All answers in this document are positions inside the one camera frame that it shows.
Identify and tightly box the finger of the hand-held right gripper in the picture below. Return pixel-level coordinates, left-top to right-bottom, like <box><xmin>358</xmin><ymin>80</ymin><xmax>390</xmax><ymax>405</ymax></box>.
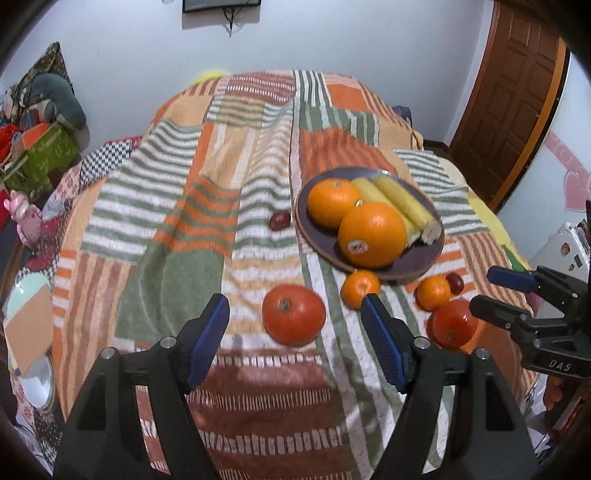
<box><xmin>469</xmin><ymin>295</ymin><xmax>535</xmax><ymax>331</ymax></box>
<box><xmin>487</xmin><ymin>266</ymin><xmax>591</xmax><ymax>315</ymax></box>

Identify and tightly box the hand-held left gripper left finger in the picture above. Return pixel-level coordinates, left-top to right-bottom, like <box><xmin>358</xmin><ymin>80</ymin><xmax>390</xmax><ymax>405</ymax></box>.
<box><xmin>53</xmin><ymin>293</ymin><xmax>230</xmax><ymax>480</ymax></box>

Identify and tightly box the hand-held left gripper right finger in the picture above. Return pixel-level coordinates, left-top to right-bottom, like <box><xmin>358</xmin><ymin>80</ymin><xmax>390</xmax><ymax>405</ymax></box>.
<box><xmin>361</xmin><ymin>294</ymin><xmax>541</xmax><ymax>480</ymax></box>

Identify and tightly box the small red tomato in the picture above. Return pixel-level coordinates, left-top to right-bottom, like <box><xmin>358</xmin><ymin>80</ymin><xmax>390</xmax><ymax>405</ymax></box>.
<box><xmin>426</xmin><ymin>299</ymin><xmax>480</xmax><ymax>350</ymax></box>

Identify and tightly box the small tangerine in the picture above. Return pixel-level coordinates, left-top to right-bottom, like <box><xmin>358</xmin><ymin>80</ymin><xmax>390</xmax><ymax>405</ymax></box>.
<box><xmin>414</xmin><ymin>275</ymin><xmax>452</xmax><ymax>311</ymax></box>
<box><xmin>341</xmin><ymin>270</ymin><xmax>382</xmax><ymax>310</ymax></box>

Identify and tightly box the dark round plate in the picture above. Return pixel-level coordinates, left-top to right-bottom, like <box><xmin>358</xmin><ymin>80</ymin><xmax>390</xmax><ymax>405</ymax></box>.
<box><xmin>294</xmin><ymin>167</ymin><xmax>445</xmax><ymax>283</ymax></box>

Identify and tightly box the large red tomato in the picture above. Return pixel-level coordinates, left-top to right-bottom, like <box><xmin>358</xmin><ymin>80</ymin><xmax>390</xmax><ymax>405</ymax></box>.
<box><xmin>262</xmin><ymin>285</ymin><xmax>327</xmax><ymax>348</ymax></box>

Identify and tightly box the yellow bed sheet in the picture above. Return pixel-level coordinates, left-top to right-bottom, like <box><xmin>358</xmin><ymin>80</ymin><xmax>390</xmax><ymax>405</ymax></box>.
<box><xmin>438</xmin><ymin>157</ymin><xmax>527</xmax><ymax>271</ymax></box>

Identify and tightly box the white appliance box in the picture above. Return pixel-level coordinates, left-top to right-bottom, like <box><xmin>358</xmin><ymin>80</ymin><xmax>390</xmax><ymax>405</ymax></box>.
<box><xmin>526</xmin><ymin>222</ymin><xmax>591</xmax><ymax>278</ymax></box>

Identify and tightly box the striped patchwork blanket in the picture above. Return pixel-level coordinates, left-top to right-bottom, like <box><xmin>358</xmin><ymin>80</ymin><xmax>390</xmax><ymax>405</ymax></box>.
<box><xmin>51</xmin><ymin>69</ymin><xmax>541</xmax><ymax>480</ymax></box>

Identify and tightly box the large orange with sticker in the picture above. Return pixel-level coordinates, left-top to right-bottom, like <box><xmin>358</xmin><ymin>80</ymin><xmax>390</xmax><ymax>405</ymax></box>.
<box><xmin>338</xmin><ymin>202</ymin><xmax>408</xmax><ymax>269</ymax></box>

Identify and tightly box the orange without sticker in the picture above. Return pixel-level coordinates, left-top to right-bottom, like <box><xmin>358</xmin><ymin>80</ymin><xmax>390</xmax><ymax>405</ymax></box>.
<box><xmin>307</xmin><ymin>178</ymin><xmax>363</xmax><ymax>230</ymax></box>

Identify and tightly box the round silver lid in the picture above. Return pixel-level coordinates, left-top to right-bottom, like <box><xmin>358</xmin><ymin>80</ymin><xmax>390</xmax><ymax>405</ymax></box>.
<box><xmin>21</xmin><ymin>354</ymin><xmax>57</xmax><ymax>412</ymax></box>

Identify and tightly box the mint and orange board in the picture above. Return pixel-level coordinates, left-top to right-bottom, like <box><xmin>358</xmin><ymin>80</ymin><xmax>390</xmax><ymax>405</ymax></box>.
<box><xmin>4</xmin><ymin>271</ymin><xmax>55</xmax><ymax>372</ymax></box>

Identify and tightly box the brown wooden door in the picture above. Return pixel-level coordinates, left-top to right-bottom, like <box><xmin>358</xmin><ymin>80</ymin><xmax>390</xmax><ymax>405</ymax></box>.
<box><xmin>450</xmin><ymin>0</ymin><xmax>571</xmax><ymax>213</ymax></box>

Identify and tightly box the checked cloth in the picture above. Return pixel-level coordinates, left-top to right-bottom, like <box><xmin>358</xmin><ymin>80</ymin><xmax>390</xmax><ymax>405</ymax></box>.
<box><xmin>81</xmin><ymin>137</ymin><xmax>144</xmax><ymax>190</ymax></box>

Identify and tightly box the pink toy figure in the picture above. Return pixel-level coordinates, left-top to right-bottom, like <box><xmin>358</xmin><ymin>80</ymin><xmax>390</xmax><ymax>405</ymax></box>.
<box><xmin>4</xmin><ymin>190</ymin><xmax>44</xmax><ymax>245</ymax></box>

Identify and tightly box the green patterned box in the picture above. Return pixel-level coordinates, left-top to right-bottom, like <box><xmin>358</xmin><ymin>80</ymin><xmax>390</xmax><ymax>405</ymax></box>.
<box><xmin>2</xmin><ymin>122</ymin><xmax>81</xmax><ymax>199</ymax></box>

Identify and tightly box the grey plush cushion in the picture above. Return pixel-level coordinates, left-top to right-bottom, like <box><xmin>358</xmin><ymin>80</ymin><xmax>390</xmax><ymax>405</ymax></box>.
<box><xmin>21</xmin><ymin>74</ymin><xmax>88</xmax><ymax>131</ymax></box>

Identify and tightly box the dark patterned cloth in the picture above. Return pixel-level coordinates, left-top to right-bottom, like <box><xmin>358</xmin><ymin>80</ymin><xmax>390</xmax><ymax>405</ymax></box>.
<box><xmin>16</xmin><ymin>41</ymin><xmax>75</xmax><ymax>95</ymax></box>

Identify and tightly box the pink heart wall sticker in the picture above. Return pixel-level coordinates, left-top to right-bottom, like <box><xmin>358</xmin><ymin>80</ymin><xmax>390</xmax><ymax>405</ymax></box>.
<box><xmin>545</xmin><ymin>129</ymin><xmax>591</xmax><ymax>213</ymax></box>

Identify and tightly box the black television cable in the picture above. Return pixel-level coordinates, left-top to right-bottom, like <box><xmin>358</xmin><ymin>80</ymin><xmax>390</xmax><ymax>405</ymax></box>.
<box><xmin>223</xmin><ymin>7</ymin><xmax>242</xmax><ymax>38</ymax></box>

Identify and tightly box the wall television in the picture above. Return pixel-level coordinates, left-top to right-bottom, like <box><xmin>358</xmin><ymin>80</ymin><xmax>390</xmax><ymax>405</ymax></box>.
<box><xmin>182</xmin><ymin>0</ymin><xmax>262</xmax><ymax>13</ymax></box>

